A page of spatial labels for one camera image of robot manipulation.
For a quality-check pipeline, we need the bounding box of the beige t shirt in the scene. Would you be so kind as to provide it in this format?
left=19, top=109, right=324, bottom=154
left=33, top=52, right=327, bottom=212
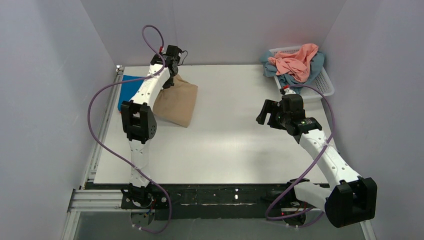
left=152, top=74, right=198, bottom=128

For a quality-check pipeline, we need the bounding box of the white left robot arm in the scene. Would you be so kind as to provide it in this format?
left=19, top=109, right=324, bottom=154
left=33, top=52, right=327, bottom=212
left=120, top=63, right=179, bottom=188

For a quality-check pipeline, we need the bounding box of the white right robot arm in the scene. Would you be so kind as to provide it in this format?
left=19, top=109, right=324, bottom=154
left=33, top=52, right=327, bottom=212
left=256, top=94, right=378, bottom=228

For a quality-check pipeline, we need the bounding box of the grey blue t shirt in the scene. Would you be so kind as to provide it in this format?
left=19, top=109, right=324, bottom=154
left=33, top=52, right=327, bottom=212
left=259, top=50, right=326, bottom=94

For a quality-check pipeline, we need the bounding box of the white plastic basket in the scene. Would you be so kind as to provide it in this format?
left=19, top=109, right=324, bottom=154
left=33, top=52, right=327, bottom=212
left=269, top=45, right=335, bottom=103

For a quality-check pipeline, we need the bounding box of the pink t shirt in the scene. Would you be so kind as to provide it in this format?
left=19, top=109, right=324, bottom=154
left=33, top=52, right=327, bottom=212
left=267, top=43, right=319, bottom=83

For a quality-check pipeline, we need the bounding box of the folded blue t shirt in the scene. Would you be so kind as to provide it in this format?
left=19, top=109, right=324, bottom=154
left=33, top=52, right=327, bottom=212
left=117, top=74, right=144, bottom=113

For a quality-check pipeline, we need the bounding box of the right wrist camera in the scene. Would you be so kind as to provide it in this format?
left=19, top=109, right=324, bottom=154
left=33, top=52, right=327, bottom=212
left=279, top=85, right=305, bottom=114

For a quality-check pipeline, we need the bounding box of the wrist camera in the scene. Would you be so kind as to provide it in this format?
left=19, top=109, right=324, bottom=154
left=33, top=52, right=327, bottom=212
left=150, top=45, right=188, bottom=68
left=279, top=85, right=305, bottom=114

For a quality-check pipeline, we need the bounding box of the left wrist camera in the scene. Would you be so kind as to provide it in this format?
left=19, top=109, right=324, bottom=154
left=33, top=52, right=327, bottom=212
left=150, top=45, right=188, bottom=68

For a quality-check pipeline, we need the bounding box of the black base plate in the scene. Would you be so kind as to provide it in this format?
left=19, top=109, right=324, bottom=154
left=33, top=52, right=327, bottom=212
left=120, top=183, right=319, bottom=222

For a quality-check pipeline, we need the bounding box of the aluminium frame rail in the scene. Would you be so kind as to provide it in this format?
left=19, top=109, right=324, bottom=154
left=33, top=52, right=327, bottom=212
left=62, top=64, right=375, bottom=240

